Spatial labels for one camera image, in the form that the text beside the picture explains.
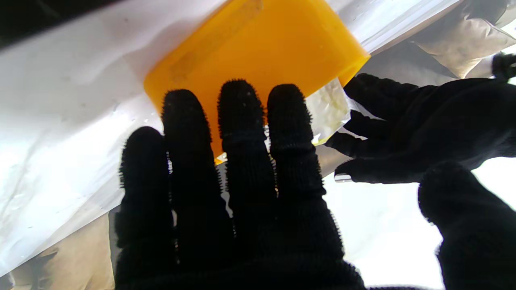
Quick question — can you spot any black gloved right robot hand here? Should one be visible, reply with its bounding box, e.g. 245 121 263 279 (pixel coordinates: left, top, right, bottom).
115 79 516 290

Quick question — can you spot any black tissue box base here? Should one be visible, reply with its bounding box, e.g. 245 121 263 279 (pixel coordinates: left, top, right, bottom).
0 0 121 49

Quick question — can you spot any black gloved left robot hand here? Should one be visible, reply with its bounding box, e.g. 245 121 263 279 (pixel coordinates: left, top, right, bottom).
325 52 516 184

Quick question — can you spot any orange tissue box cover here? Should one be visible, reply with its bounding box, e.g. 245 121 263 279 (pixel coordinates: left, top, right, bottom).
143 0 371 166

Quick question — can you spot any brown throw pillow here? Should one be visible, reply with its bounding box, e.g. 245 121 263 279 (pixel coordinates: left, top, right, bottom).
411 16 516 79
24 213 117 290

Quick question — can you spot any brown leather sofa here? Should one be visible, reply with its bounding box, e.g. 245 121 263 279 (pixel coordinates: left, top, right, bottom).
0 0 516 290

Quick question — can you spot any gold tissue pack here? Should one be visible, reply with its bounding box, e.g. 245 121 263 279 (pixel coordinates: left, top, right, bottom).
264 79 352 146

